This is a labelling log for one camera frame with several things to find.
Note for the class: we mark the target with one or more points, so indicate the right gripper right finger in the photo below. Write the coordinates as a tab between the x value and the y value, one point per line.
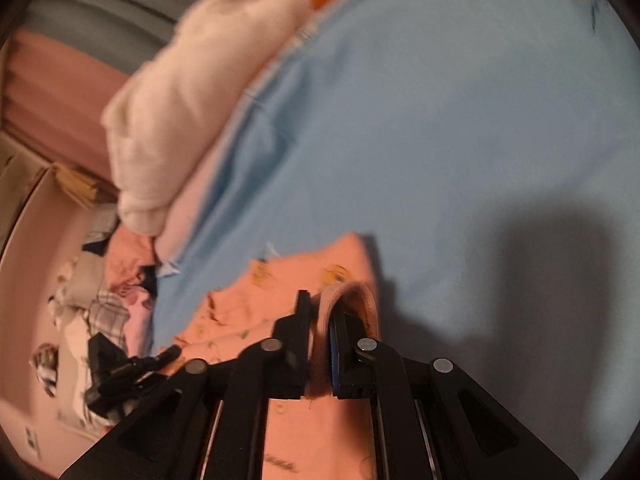
431	420

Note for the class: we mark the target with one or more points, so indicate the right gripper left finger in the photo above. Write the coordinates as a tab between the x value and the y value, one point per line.
207	421

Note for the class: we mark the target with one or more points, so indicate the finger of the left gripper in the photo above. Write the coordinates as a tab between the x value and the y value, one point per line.
152	364

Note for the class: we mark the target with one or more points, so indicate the orange cartoon print shirt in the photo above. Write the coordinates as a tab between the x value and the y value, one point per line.
315	436

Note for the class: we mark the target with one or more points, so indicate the light pink garment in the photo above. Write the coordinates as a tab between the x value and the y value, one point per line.
137	330

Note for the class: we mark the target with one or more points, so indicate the black white plush toy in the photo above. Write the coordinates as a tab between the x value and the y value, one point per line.
44	362

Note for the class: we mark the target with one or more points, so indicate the plaid grey blanket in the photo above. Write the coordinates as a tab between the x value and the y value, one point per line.
81	307

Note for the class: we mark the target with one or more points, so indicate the salmon crumpled garment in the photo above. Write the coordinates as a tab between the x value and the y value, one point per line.
128	259

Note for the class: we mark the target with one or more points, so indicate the pink quilt under sheet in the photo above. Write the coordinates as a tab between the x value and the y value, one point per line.
185	210

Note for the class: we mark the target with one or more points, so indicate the grey striped pillow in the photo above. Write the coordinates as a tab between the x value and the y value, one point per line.
104	223

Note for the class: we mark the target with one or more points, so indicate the yellow curtain tassel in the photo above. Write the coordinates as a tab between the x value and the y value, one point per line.
83	189

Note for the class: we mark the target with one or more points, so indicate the white plush blanket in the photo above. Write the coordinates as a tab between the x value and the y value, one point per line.
173	108

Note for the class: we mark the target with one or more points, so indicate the pink curtain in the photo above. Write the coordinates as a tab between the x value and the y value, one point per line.
52	100

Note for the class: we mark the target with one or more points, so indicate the blue floral bed sheet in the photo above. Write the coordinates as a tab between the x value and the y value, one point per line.
488	152

